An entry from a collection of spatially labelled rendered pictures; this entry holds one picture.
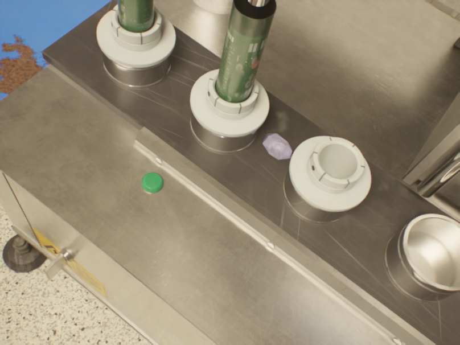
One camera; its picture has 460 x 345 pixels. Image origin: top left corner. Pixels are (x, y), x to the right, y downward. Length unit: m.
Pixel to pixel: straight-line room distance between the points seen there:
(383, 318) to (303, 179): 0.13
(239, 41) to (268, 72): 0.18
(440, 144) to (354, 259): 0.12
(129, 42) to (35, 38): 0.67
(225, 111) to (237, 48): 0.07
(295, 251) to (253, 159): 0.10
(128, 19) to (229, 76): 0.11
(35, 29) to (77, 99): 0.65
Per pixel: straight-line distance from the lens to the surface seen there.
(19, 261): 0.74
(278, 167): 0.49
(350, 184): 0.43
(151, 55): 0.49
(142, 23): 0.47
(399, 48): 0.64
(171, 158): 0.47
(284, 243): 0.46
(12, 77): 1.09
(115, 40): 0.49
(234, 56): 0.40
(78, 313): 0.72
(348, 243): 0.47
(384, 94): 0.59
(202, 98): 0.46
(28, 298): 0.74
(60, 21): 1.17
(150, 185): 0.47
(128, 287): 0.51
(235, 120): 0.45
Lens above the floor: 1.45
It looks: 60 degrees down
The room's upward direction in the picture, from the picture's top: 19 degrees clockwise
